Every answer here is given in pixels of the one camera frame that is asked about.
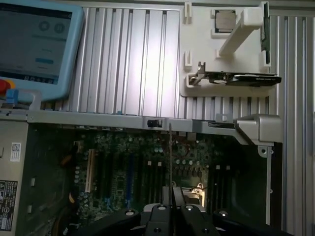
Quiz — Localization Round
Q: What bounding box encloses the green RAM stick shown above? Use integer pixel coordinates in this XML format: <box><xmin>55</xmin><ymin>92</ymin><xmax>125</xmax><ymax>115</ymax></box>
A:
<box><xmin>260</xmin><ymin>2</ymin><xmax>271</xmax><ymax>65</ymax></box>

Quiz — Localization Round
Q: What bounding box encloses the yellow power wire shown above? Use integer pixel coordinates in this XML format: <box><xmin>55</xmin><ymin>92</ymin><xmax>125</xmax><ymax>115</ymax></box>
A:
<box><xmin>53</xmin><ymin>153</ymin><xmax>76</xmax><ymax>236</ymax></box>

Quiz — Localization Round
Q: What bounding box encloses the metal CPU socket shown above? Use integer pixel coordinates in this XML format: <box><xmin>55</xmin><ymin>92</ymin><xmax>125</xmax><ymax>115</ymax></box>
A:
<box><xmin>181</xmin><ymin>180</ymin><xmax>209</xmax><ymax>209</ymax></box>

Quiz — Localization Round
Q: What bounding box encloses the long black expansion slot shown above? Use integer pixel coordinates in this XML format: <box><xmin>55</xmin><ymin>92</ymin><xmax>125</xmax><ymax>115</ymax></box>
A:
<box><xmin>105</xmin><ymin>152</ymin><xmax>114</xmax><ymax>200</ymax></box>
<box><xmin>137</xmin><ymin>153</ymin><xmax>146</xmax><ymax>209</ymax></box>
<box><xmin>96</xmin><ymin>152</ymin><xmax>104</xmax><ymax>195</ymax></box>

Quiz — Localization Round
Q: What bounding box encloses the white barcode sticker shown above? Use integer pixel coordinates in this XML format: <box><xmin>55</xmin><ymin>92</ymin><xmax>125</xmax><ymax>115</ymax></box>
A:
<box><xmin>11</xmin><ymin>142</ymin><xmax>22</xmax><ymax>162</ymax></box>

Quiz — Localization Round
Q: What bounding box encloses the white parts rack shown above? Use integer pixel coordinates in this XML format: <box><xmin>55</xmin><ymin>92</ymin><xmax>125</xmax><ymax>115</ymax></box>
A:
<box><xmin>180</xmin><ymin>1</ymin><xmax>278</xmax><ymax>98</ymax></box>

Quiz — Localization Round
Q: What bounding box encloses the black graphics card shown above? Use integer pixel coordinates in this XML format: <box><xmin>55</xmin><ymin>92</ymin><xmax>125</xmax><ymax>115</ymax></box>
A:
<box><xmin>196</xmin><ymin>61</ymin><xmax>283</xmax><ymax>87</ymax></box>

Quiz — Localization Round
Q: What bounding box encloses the white expansion slot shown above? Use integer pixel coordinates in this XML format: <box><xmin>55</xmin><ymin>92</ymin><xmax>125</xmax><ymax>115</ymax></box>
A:
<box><xmin>85</xmin><ymin>148</ymin><xmax>95</xmax><ymax>193</ymax></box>

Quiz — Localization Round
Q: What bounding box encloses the blue expansion slot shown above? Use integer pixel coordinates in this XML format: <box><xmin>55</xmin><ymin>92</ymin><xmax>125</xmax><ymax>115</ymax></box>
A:
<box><xmin>127</xmin><ymin>153</ymin><xmax>133</xmax><ymax>208</ymax></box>

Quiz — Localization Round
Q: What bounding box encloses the grey PC case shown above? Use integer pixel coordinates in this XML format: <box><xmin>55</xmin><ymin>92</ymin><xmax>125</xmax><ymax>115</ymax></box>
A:
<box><xmin>0</xmin><ymin>88</ymin><xmax>284</xmax><ymax>236</ymax></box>

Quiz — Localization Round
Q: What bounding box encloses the black chassis switch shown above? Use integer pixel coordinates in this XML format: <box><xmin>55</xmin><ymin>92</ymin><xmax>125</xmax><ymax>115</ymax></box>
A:
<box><xmin>146</xmin><ymin>118</ymin><xmax>163</xmax><ymax>129</ymax></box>

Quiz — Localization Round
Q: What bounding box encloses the blue card retention clip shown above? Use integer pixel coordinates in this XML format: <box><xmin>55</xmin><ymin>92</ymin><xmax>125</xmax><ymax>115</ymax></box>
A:
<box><xmin>6</xmin><ymin>89</ymin><xmax>20</xmax><ymax>104</ymax></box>

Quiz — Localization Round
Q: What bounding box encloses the black rating label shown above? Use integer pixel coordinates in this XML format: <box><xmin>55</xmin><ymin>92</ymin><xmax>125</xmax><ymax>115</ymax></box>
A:
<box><xmin>0</xmin><ymin>180</ymin><xmax>19</xmax><ymax>220</ymax></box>

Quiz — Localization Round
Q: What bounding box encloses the silver CPU chip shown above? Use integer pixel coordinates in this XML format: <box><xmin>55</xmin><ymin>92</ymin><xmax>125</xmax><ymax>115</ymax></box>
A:
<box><xmin>215</xmin><ymin>9</ymin><xmax>239</xmax><ymax>34</ymax></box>

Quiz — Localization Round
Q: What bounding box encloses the green motherboard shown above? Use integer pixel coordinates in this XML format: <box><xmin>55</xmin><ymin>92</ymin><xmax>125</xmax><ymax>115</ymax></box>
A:
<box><xmin>29</xmin><ymin>127</ymin><xmax>269</xmax><ymax>236</ymax></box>

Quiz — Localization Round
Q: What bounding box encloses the grey metal power supply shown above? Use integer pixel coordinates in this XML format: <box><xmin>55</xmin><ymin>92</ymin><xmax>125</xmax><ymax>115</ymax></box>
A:
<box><xmin>0</xmin><ymin>120</ymin><xmax>30</xmax><ymax>236</ymax></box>

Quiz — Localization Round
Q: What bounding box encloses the light blue teach pendant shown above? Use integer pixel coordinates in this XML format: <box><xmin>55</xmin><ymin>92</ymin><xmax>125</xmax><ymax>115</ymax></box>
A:
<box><xmin>0</xmin><ymin>0</ymin><xmax>86</xmax><ymax>102</ymax></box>

